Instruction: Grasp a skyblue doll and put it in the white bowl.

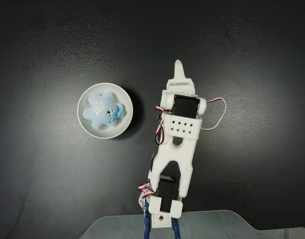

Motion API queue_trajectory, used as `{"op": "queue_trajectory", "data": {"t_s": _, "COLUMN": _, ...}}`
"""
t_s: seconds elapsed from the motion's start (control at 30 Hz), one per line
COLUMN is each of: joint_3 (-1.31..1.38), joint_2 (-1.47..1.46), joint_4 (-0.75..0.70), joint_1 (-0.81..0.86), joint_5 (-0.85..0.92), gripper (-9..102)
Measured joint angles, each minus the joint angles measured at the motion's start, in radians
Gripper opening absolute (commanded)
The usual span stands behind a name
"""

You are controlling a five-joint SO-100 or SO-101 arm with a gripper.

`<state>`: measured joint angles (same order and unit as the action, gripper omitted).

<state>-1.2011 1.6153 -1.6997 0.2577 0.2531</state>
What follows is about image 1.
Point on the skyblue plush doll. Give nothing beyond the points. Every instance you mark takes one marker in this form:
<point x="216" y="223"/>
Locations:
<point x="100" y="112"/>

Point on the blue clamp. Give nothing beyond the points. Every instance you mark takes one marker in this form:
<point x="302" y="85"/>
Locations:
<point x="177" y="230"/>
<point x="146" y="219"/>

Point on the white bowl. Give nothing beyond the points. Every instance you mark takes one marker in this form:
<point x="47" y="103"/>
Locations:
<point x="105" y="133"/>

